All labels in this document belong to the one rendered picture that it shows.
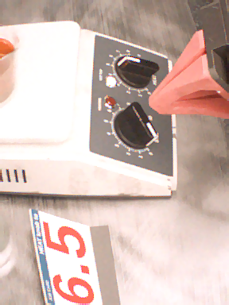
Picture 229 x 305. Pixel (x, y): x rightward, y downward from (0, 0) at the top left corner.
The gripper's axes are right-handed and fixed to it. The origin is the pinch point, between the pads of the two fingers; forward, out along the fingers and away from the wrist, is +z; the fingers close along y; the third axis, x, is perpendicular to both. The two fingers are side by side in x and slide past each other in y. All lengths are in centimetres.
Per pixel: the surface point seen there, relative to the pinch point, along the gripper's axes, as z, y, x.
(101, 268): 11.9, 6.3, 7.7
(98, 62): 8.2, -9.1, 2.5
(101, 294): 12.0, 9.0, 7.7
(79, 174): 10.5, 0.1, 3.4
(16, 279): 17.8, 7.9, 3.4
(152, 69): 5.3, -8.9, 5.7
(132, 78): 6.9, -8.3, 5.1
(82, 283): 12.4, 8.4, 5.9
